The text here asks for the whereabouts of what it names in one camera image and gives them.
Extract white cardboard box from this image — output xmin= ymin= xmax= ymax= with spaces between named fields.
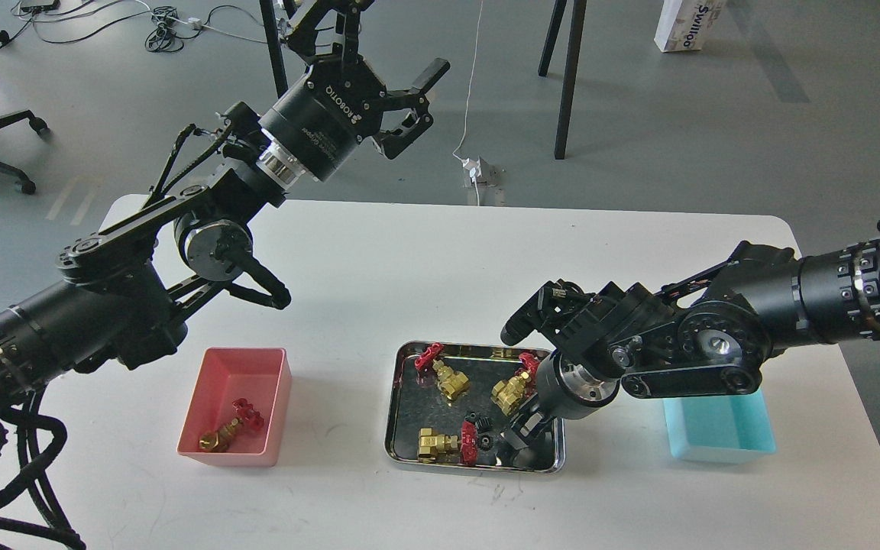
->
xmin=654 ymin=1 xmax=727 ymax=53

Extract black table leg right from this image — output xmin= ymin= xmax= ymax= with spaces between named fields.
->
xmin=537 ymin=1 xmax=587 ymax=160

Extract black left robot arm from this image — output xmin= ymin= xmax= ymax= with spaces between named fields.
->
xmin=0 ymin=1 xmax=450 ymax=549

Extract shiny metal tray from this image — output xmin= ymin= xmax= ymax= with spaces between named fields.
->
xmin=384 ymin=341 xmax=565 ymax=473

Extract white floor cable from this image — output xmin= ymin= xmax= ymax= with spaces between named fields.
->
xmin=451 ymin=0 xmax=484 ymax=207

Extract white power adapter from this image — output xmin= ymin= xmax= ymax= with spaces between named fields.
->
xmin=461 ymin=157 xmax=498 ymax=188

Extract tangled floor cables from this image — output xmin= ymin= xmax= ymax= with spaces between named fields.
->
xmin=8 ymin=0 xmax=288 ymax=56

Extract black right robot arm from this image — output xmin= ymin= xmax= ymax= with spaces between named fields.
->
xmin=500 ymin=222 xmax=880 ymax=449

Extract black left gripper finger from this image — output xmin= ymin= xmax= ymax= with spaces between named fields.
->
xmin=285 ymin=0 xmax=376 ymax=70
xmin=369 ymin=58 xmax=450 ymax=160

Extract brass valve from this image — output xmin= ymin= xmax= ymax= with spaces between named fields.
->
xmin=416 ymin=421 xmax=478 ymax=467
xmin=413 ymin=342 xmax=471 ymax=403
xmin=198 ymin=398 xmax=266 ymax=453
xmin=491 ymin=352 xmax=540 ymax=418

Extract black gear upper left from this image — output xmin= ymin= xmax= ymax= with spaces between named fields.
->
xmin=464 ymin=411 xmax=493 ymax=434

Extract black table leg left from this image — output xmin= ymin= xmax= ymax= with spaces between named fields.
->
xmin=259 ymin=0 xmax=296 ymax=98

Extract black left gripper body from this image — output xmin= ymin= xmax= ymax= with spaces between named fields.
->
xmin=260 ymin=60 xmax=387 ymax=181

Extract black table leg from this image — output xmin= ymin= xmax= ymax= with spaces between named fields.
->
xmin=537 ymin=1 xmax=587 ymax=160
xmin=259 ymin=0 xmax=296 ymax=98

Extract brass valve bottom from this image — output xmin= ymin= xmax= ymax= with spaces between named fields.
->
xmin=416 ymin=421 xmax=478 ymax=467

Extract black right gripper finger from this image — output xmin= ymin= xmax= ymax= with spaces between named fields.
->
xmin=503 ymin=397 xmax=544 ymax=447
xmin=513 ymin=409 xmax=562 ymax=450

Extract black gear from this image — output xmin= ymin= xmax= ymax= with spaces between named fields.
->
xmin=464 ymin=411 xmax=493 ymax=434
xmin=476 ymin=434 xmax=493 ymax=451

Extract black gear lower middle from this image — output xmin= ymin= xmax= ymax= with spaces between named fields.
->
xmin=476 ymin=434 xmax=493 ymax=451

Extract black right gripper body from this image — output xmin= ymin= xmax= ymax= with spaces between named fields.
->
xmin=535 ymin=353 xmax=620 ymax=420

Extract light blue plastic box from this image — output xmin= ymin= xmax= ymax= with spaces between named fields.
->
xmin=662 ymin=390 xmax=778 ymax=464

